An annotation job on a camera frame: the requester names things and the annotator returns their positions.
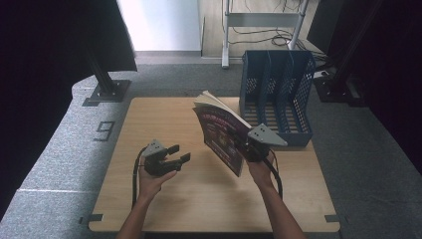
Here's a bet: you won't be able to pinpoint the black stand with base plate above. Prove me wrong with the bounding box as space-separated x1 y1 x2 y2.
313 0 386 108
82 54 132 108

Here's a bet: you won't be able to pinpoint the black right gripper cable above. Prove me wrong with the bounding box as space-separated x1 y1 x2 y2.
263 148 285 201

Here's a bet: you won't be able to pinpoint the black cables on floor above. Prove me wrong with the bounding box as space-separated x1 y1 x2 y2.
228 0 327 63

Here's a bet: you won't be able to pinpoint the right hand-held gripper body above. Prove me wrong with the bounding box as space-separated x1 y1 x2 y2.
244 122 289 164

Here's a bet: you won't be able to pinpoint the purple magazine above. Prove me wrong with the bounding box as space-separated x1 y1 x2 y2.
192 90 256 178

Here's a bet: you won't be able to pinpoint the black curtain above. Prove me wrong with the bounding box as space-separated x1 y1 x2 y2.
307 0 422 167
0 0 138 223

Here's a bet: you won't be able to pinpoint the person's right hand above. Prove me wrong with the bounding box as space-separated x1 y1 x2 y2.
246 150 277 191

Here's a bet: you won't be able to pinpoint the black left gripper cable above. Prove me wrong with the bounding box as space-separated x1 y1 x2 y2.
130 144 149 209

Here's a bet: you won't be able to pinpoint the person's left hand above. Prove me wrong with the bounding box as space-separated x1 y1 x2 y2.
136 161 179 204

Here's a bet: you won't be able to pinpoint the white metal stand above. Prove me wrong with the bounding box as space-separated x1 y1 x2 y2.
221 0 311 70

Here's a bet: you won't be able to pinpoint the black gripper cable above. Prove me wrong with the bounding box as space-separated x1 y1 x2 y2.
263 148 285 201
130 144 149 209

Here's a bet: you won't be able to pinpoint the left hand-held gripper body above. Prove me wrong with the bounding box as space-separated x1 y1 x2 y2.
142 138 177 177

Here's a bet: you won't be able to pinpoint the blue plastic file rack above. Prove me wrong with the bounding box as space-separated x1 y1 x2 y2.
238 49 317 148

